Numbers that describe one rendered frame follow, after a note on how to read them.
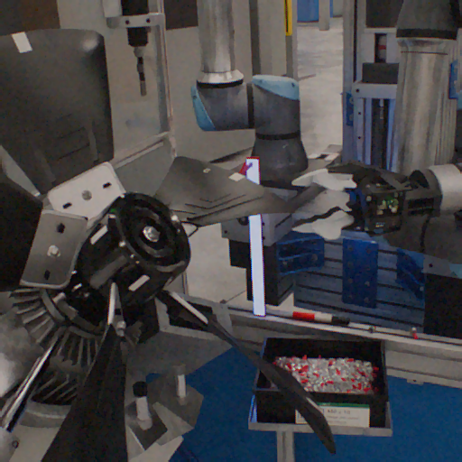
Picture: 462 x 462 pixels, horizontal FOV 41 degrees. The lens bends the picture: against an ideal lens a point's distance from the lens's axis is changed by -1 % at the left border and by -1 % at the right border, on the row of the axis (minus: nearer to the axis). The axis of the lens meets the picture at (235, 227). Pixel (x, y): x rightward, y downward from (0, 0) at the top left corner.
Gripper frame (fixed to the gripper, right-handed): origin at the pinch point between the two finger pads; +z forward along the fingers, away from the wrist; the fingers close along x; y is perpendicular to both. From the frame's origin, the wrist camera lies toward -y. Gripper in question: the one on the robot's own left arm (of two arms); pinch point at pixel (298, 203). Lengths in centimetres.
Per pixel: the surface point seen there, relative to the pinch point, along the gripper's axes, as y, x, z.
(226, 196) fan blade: -5.9, 0.1, 9.5
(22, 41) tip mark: -11.4, -24.5, 36.0
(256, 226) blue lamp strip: -21.8, 14.7, 0.5
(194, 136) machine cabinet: -410, 132, -53
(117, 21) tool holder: 3.6, -28.5, 23.7
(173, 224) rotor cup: 10.8, -4.9, 20.0
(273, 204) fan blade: -6.2, 2.8, 1.8
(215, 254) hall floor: -235, 144, -32
